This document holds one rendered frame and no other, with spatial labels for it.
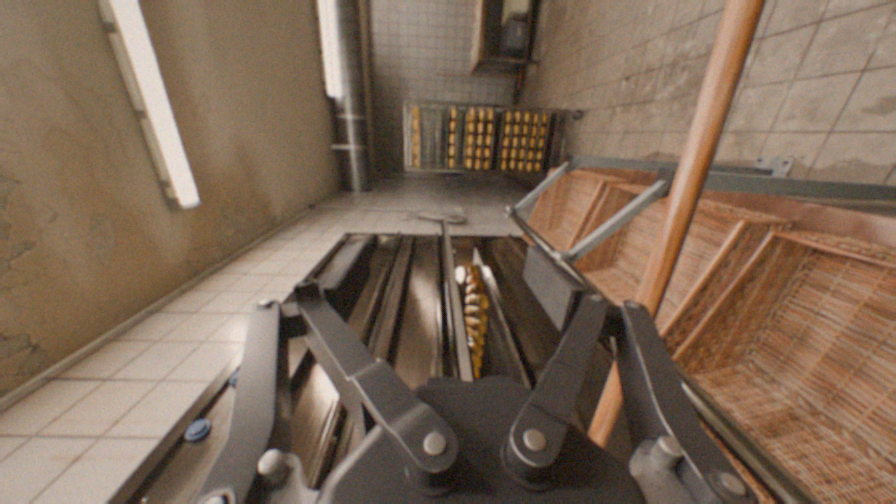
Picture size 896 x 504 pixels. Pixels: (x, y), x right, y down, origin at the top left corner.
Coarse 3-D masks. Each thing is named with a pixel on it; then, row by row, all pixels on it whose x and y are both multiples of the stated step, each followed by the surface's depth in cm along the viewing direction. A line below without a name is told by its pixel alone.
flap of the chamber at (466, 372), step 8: (448, 232) 148; (448, 240) 136; (448, 248) 126; (448, 256) 118; (448, 264) 111; (456, 280) 97; (456, 288) 92; (456, 296) 88; (456, 304) 84; (456, 312) 80; (456, 320) 77; (456, 328) 74; (464, 328) 73; (464, 336) 70; (464, 344) 68; (464, 352) 65; (464, 360) 63; (464, 368) 61; (464, 376) 59; (472, 376) 63
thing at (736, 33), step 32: (736, 0) 24; (736, 32) 24; (736, 64) 25; (704, 96) 27; (704, 128) 27; (704, 160) 28; (672, 192) 31; (672, 224) 31; (672, 256) 32; (640, 288) 35; (608, 384) 41; (608, 416) 42
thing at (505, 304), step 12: (480, 240) 179; (480, 252) 163; (492, 264) 145; (492, 276) 132; (492, 288) 130; (504, 288) 122; (504, 300) 113; (504, 312) 109; (516, 312) 105; (516, 324) 98; (516, 336) 94; (516, 348) 94; (528, 348) 87; (528, 360) 83; (528, 372) 82; (540, 372) 78
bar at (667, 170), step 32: (576, 160) 102; (608, 160) 103; (640, 160) 103; (768, 160) 109; (768, 192) 61; (800, 192) 61; (832, 192) 61; (864, 192) 62; (608, 224) 64; (576, 256) 66; (704, 416) 29; (736, 448) 26; (768, 480) 23
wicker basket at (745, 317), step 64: (768, 256) 58; (832, 256) 55; (704, 320) 64; (768, 320) 65; (832, 320) 55; (704, 384) 68; (768, 384) 65; (832, 384) 54; (768, 448) 53; (832, 448) 51
